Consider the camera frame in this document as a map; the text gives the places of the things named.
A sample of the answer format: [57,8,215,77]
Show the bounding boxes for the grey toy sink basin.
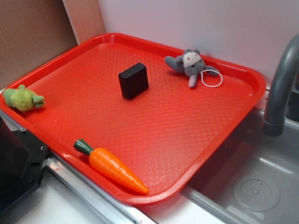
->
[140,87,299,224]

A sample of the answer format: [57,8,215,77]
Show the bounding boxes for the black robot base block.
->
[0,119,49,215]

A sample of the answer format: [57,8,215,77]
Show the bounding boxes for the grey toy faucet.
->
[263,35,299,136]

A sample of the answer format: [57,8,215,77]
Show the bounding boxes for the black box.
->
[118,63,149,99]

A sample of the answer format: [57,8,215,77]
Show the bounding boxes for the brown cardboard panel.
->
[0,0,106,89]

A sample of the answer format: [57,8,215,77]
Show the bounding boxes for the grey plush bunny toy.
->
[164,49,223,89]

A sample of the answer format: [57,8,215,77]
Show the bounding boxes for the red plastic tray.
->
[0,34,266,205]

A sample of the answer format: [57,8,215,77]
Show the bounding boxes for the green plush toy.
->
[3,84,45,112]

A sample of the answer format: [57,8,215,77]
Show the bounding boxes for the orange plastic toy carrot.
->
[73,139,149,195]

